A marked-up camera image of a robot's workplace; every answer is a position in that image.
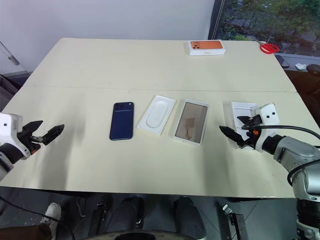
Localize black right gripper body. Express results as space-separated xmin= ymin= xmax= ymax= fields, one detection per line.
xmin=241 ymin=115 xmax=263 ymax=149

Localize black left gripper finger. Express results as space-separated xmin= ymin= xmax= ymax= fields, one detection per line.
xmin=22 ymin=120 xmax=44 ymax=136
xmin=40 ymin=124 xmax=65 ymax=147

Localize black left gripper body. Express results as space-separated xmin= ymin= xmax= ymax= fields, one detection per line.
xmin=16 ymin=126 xmax=43 ymax=155

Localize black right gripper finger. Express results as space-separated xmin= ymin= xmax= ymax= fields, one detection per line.
xmin=236 ymin=115 xmax=256 ymax=126
xmin=219 ymin=125 xmax=251 ymax=149

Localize dark blue smartphone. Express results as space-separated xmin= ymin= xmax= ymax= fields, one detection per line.
xmin=109 ymin=101 xmax=135 ymax=142

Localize white paper tray insert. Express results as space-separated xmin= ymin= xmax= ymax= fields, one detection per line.
xmin=136 ymin=94 xmax=177 ymax=137

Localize dark grey plastic piece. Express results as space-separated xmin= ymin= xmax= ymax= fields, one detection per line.
xmin=274 ymin=55 xmax=291 ymax=69

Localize orange print phone box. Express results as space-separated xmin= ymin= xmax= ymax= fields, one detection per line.
xmin=187 ymin=39 xmax=227 ymax=57

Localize dark grey sofa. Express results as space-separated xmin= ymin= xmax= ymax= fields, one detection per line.
xmin=0 ymin=73 xmax=32 ymax=114

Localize brown armchair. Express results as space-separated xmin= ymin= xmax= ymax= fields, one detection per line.
xmin=284 ymin=63 xmax=320 ymax=119

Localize white sneaker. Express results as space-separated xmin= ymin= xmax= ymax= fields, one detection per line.
xmin=40 ymin=202 xmax=62 ymax=226

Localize grey side table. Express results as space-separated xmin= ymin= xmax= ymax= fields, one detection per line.
xmin=273 ymin=52 xmax=320 ymax=74

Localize metal table clamp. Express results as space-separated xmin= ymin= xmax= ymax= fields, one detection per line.
xmin=221 ymin=204 xmax=249 ymax=240

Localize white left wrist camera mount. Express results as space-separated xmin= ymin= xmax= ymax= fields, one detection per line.
xmin=0 ymin=112 xmax=34 ymax=161

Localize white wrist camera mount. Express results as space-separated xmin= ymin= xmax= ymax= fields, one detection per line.
xmin=0 ymin=112 xmax=34 ymax=161
xmin=254 ymin=102 xmax=283 ymax=153

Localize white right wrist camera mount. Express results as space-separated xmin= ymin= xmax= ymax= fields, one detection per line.
xmin=254 ymin=102 xmax=283 ymax=153

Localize black floor cable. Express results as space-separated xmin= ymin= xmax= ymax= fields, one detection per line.
xmin=0 ymin=194 xmax=76 ymax=240

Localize red handled scissors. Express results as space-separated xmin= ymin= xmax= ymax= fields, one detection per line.
xmin=254 ymin=39 xmax=280 ymax=54

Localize black window frame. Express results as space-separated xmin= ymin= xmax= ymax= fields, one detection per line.
xmin=207 ymin=0 xmax=226 ymax=41

